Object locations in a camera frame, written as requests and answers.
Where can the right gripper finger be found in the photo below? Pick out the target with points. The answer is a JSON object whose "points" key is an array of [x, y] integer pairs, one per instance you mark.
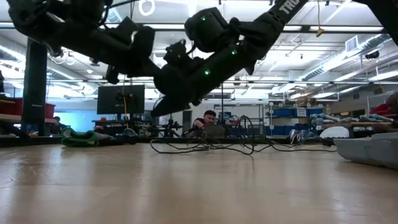
{"points": [[174, 104]]}

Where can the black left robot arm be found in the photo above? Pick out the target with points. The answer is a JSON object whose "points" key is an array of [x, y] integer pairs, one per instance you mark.
{"points": [[62, 28]]}

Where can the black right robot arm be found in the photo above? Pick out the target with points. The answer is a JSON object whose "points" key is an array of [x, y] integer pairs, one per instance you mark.
{"points": [[258, 34]]}

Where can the black tripod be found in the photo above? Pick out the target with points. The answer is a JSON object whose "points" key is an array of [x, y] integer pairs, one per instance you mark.
{"points": [[170, 127]]}

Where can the person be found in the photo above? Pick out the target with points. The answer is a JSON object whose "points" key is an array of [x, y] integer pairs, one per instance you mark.
{"points": [[209, 117], [393, 104], [57, 127]]}

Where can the grey laptop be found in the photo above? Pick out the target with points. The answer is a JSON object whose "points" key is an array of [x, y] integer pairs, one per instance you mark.
{"points": [[214, 131]]}

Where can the black monitor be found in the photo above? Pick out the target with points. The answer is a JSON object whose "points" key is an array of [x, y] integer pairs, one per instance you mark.
{"points": [[109, 99]]}

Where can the blue storage bin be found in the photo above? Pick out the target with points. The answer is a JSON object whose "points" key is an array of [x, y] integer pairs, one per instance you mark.
{"points": [[284, 112]]}

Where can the black work glove green cuff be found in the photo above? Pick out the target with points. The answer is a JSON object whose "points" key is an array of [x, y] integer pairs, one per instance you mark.
{"points": [[77, 138]]}

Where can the blue grey bundle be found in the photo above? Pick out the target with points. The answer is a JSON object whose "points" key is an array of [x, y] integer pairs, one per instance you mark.
{"points": [[300, 136]]}

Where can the red storage bin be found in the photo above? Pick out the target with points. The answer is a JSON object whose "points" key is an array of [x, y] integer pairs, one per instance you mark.
{"points": [[50, 110]]}

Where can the yellow hanging tag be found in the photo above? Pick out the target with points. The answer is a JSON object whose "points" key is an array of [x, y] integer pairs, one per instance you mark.
{"points": [[320, 31]]}

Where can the white round object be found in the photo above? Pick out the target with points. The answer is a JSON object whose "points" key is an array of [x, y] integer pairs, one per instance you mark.
{"points": [[334, 133]]}

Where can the white ceiling vent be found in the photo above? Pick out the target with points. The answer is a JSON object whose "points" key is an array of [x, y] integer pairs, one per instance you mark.
{"points": [[351, 44]]}

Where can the black ceiling projector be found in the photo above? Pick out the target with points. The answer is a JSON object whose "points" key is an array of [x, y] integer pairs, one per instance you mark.
{"points": [[372, 54]]}

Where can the grey plastic tool case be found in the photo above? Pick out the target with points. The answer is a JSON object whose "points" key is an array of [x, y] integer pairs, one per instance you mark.
{"points": [[367, 152]]}

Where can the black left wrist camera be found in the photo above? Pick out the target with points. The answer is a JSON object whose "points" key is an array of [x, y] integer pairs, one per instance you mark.
{"points": [[124, 29]]}

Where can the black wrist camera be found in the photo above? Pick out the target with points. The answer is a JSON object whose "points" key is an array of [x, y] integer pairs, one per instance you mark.
{"points": [[124, 29], [177, 54]]}

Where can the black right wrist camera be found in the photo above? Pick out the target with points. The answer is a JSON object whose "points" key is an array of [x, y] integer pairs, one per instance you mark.
{"points": [[177, 54]]}

